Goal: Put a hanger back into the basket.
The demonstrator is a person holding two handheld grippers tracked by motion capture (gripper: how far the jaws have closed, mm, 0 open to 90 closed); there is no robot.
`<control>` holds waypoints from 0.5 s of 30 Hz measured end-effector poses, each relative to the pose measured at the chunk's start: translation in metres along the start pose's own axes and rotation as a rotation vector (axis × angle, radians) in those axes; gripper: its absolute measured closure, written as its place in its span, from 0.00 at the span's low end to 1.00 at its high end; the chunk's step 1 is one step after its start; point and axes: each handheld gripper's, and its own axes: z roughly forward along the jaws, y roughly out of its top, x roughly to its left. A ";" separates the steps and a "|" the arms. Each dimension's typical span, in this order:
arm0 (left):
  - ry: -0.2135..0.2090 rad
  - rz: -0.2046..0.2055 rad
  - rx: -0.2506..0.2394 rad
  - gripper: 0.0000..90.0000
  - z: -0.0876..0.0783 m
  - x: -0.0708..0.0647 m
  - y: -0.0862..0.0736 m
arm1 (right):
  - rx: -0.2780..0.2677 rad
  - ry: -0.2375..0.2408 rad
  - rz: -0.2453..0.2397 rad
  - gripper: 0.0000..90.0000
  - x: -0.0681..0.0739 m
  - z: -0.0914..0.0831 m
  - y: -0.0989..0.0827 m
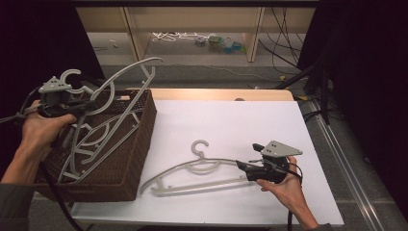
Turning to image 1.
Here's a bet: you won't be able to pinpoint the pile of colourful toys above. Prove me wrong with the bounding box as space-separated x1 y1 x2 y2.
193 34 246 55

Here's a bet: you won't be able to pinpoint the brown wicker basket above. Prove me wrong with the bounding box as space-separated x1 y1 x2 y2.
33 89 158 203

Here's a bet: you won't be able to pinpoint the thin white floor cable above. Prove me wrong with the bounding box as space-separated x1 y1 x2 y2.
179 62 281 83

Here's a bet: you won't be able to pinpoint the white hangers on shelf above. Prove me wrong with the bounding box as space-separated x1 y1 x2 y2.
151 31 210 43

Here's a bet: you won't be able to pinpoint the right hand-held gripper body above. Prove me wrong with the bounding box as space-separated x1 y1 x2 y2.
244 140 303 185

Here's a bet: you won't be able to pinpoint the white table mat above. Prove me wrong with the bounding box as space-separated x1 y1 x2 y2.
70 99 344 227

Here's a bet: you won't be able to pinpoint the black curtain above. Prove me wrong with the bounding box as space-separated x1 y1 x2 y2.
0 0 106 167
297 0 408 222

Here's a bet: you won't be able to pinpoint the grey sleeve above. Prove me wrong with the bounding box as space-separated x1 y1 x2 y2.
0 182 37 231
306 222 335 231

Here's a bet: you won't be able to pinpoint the person's right hand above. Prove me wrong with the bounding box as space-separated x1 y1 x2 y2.
256 156 309 215

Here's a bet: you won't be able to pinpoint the person's left hand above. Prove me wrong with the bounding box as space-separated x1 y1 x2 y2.
20 99 78 153

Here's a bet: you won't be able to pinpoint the grey left sleeve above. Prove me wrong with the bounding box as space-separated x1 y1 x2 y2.
0 182 37 231

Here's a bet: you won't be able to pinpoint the grey plastic clothes hanger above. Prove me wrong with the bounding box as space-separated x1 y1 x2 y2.
59 110 143 181
57 57 164 185
139 140 258 197

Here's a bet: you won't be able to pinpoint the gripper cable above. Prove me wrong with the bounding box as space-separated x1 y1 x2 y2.
286 162 304 231
0 86 85 231

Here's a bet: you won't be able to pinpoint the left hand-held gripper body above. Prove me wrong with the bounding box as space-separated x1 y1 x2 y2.
38 76 78 117

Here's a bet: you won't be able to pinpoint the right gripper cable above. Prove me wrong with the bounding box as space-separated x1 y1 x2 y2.
286 162 304 231

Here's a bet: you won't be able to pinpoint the bundle of black cables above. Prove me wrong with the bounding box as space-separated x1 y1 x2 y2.
258 7 310 77

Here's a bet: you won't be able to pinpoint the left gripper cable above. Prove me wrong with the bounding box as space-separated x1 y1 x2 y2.
0 86 85 231

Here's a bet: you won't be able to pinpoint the grey right sleeve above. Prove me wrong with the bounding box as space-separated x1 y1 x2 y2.
306 222 335 231

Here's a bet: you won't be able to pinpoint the light wooden shelf frame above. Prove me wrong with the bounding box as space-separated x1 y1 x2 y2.
76 7 317 64

